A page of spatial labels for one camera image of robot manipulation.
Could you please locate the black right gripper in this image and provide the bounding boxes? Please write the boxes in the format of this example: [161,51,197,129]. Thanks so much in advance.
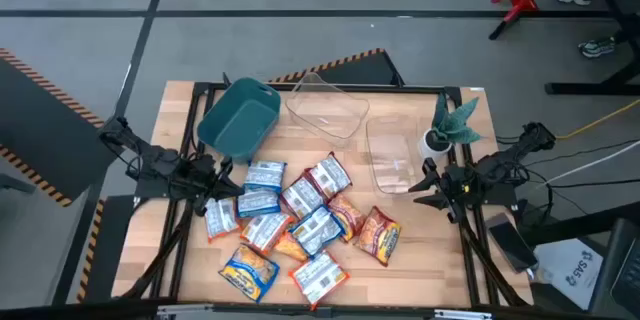
[407,157,476,225]

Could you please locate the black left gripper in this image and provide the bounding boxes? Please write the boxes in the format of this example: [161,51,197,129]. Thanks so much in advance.
[174,153,246,218]

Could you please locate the orange Maruchan noodle packet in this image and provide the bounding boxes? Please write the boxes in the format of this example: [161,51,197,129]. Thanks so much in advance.
[272,230,310,264]
[288,249,351,311]
[203,196,242,244]
[239,211,297,256]

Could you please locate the blue Maruchan noodle packet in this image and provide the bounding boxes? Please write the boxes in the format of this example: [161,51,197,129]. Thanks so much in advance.
[288,204,346,259]
[217,242,281,304]
[236,188,282,219]
[243,159,288,194]

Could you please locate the red Maruchan noodle packet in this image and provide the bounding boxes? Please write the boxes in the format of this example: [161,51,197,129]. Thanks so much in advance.
[353,205,403,268]
[304,151,354,200]
[278,173,329,220]
[326,192,368,244]

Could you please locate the clear plastic bin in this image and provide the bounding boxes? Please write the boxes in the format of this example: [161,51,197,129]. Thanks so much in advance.
[284,71,371,149]
[364,113,426,197]

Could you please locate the green plant in white pot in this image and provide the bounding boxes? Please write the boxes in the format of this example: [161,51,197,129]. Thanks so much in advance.
[417,92,484,162]

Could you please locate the teal plastic bin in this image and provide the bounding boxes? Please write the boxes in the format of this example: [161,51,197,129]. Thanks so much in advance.
[196,76,282,165]

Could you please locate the black smartphone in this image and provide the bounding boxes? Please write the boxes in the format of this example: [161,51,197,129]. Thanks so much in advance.
[483,212,540,275]

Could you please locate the black hazard-edged floor plate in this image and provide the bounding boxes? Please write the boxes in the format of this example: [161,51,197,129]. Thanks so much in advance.
[49,194,136,306]

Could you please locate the black hazard-striped ramp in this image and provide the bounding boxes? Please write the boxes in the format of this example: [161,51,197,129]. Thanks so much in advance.
[268,47,405,87]

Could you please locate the white printed paper sheet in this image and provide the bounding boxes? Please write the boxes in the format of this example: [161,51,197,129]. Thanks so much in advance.
[529,237,605,311]

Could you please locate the black hazard-striped platform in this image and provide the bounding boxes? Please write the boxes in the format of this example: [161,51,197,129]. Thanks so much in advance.
[0,47,119,209]

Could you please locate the black laptop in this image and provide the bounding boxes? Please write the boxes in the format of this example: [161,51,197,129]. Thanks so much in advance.
[587,217,640,319]

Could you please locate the silver metal bracket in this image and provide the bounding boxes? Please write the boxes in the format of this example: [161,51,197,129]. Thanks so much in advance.
[433,308,494,320]
[155,302,215,319]

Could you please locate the white cable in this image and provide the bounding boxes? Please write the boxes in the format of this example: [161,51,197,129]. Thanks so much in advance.
[537,140,640,189]

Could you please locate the yellow power cable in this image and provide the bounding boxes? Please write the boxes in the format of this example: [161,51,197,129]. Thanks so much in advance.
[555,98,640,141]

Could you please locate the black desk frame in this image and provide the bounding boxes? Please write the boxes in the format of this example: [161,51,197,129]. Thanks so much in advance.
[543,0,640,97]

